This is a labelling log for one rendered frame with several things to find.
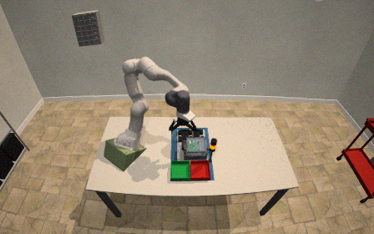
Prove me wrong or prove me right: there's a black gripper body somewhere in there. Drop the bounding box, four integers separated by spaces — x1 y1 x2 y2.
177 116 189 126

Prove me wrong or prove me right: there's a green bin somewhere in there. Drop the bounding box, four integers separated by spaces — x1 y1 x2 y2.
170 160 190 181

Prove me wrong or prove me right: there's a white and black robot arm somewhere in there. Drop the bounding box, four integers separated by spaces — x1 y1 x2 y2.
114 57 195 150

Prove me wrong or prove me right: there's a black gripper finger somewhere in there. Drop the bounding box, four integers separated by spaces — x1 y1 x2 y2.
184 120 197 137
169 120 182 138

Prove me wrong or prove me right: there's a red open-top bin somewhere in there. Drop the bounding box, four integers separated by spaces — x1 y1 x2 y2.
190 160 211 181

